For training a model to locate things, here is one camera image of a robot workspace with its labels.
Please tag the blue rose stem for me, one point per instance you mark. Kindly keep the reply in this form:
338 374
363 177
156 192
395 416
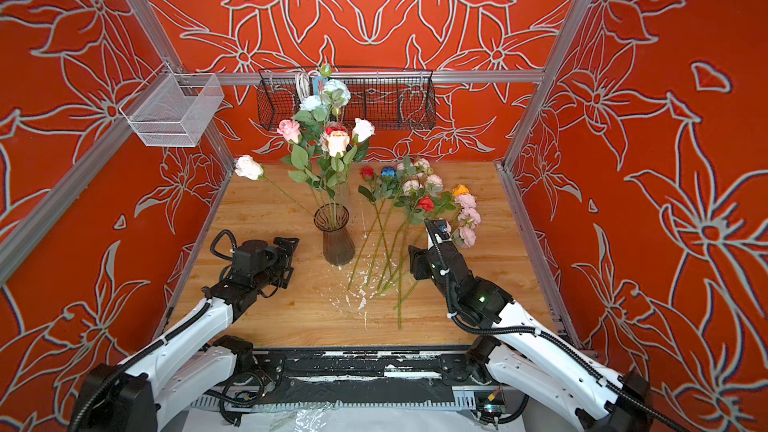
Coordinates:
388 175

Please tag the peach rose stem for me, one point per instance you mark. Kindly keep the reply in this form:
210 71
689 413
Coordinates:
335 145

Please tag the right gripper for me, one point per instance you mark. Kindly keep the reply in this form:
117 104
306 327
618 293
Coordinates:
418 260

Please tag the small red rose stem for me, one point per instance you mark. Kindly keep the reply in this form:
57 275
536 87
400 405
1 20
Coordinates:
371 190

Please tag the small circuit board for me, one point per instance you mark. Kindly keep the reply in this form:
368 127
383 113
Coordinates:
491 409

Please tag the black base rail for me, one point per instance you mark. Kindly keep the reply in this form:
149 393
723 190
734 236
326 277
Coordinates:
409 377

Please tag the white rose stem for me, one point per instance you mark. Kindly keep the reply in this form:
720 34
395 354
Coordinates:
245 166
357 145

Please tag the clear acrylic wall bin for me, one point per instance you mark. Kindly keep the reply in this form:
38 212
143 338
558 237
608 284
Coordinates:
170 109

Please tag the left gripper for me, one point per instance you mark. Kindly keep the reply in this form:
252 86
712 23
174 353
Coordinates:
284 257

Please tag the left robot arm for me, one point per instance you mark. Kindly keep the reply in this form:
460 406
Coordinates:
195 357

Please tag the dark ribbed glass vase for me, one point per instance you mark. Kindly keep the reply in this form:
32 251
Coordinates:
338 246

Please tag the black wire wall basket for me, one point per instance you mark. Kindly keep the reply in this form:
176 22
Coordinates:
391 99

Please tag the light blue power strip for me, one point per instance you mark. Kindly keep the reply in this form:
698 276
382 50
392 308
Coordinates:
318 84

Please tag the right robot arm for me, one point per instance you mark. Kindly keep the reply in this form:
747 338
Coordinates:
515 349

